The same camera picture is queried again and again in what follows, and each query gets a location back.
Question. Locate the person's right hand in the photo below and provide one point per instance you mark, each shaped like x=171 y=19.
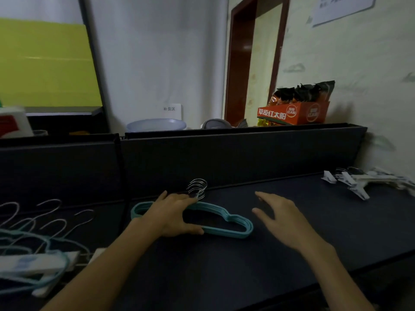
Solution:
x=288 y=226

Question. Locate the person's left hand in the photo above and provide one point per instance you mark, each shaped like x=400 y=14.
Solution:
x=168 y=217

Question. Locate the stack of teal hangers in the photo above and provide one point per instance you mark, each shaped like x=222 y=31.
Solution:
x=227 y=232

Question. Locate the pile of mixed hangers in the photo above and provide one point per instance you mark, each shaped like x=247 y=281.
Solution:
x=32 y=263

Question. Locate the person's left forearm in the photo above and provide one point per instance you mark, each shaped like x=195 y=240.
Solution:
x=97 y=275

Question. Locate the black table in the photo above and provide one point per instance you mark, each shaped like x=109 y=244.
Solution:
x=227 y=272

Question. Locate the black back panel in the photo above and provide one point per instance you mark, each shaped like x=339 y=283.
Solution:
x=243 y=155

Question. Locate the lavender plastic basin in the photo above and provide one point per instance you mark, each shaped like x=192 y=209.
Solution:
x=155 y=125

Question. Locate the grey round container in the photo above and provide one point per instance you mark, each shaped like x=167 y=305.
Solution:
x=215 y=124

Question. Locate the small white label sign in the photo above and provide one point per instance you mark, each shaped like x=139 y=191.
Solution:
x=172 y=110

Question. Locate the orange snack carton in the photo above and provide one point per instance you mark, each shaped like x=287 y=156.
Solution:
x=291 y=113

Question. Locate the red tissue pack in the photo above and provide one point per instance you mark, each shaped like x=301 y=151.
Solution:
x=13 y=124

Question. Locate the grey wall shelf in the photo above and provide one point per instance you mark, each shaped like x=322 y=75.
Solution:
x=65 y=110

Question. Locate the brown door frame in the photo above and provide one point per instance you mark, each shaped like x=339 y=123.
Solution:
x=240 y=61

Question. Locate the yellow wall panel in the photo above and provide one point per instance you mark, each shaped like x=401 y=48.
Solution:
x=48 y=61

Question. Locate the white wall notice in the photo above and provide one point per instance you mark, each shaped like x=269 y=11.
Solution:
x=340 y=9

